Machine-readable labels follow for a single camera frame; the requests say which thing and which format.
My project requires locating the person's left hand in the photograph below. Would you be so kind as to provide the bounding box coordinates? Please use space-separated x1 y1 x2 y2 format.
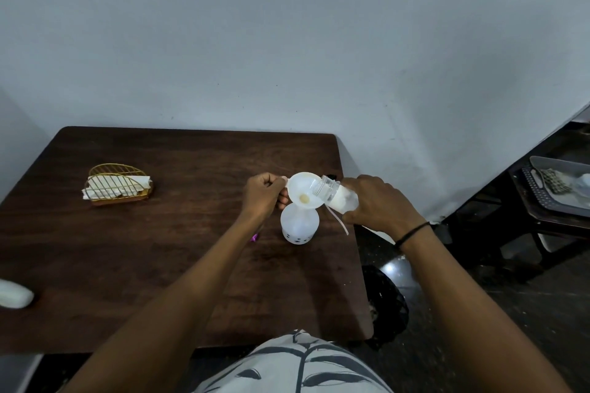
240 172 290 223

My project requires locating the person's right hand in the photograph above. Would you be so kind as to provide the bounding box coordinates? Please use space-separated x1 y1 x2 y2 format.
340 174 427 244

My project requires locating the white plastic funnel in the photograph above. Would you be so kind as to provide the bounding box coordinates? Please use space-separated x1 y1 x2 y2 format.
278 171 326 211

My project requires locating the clear bottle with purple lid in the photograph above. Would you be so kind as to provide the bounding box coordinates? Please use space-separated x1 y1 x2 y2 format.
309 174 360 214

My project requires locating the black spray nozzle with tube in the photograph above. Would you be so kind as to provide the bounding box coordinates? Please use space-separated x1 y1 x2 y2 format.
324 173 350 236

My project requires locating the white spray bottle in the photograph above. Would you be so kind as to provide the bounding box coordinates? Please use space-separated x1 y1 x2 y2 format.
280 203 320 246

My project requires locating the person's right forearm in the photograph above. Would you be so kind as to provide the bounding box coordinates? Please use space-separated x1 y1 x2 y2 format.
396 222 572 393

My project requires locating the person's left forearm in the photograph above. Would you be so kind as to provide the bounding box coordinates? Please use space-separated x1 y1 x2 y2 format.
60 215 268 393

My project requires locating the black wristband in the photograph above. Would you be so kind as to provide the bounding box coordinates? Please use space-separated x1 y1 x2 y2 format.
394 221 432 251

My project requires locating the dark side table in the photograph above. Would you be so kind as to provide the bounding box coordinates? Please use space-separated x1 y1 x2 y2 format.
444 162 590 269

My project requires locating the dark wooden table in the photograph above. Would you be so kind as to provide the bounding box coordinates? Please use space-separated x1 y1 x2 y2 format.
0 126 374 354

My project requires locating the patterned cloth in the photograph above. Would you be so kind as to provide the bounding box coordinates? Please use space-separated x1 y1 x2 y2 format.
539 168 573 195

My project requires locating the white grey patterned clothing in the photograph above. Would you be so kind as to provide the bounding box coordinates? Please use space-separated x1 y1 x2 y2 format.
193 329 395 393

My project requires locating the grey plastic tray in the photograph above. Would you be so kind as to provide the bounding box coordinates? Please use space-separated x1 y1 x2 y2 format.
521 155 590 219

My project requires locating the white plastic object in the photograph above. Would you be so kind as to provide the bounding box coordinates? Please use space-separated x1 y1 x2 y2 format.
571 173 590 198

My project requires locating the white handheld controller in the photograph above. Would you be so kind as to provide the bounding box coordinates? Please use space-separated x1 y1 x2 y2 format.
0 279 36 309

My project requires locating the gold wire napkin holder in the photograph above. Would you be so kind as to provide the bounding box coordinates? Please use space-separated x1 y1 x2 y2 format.
84 163 154 206

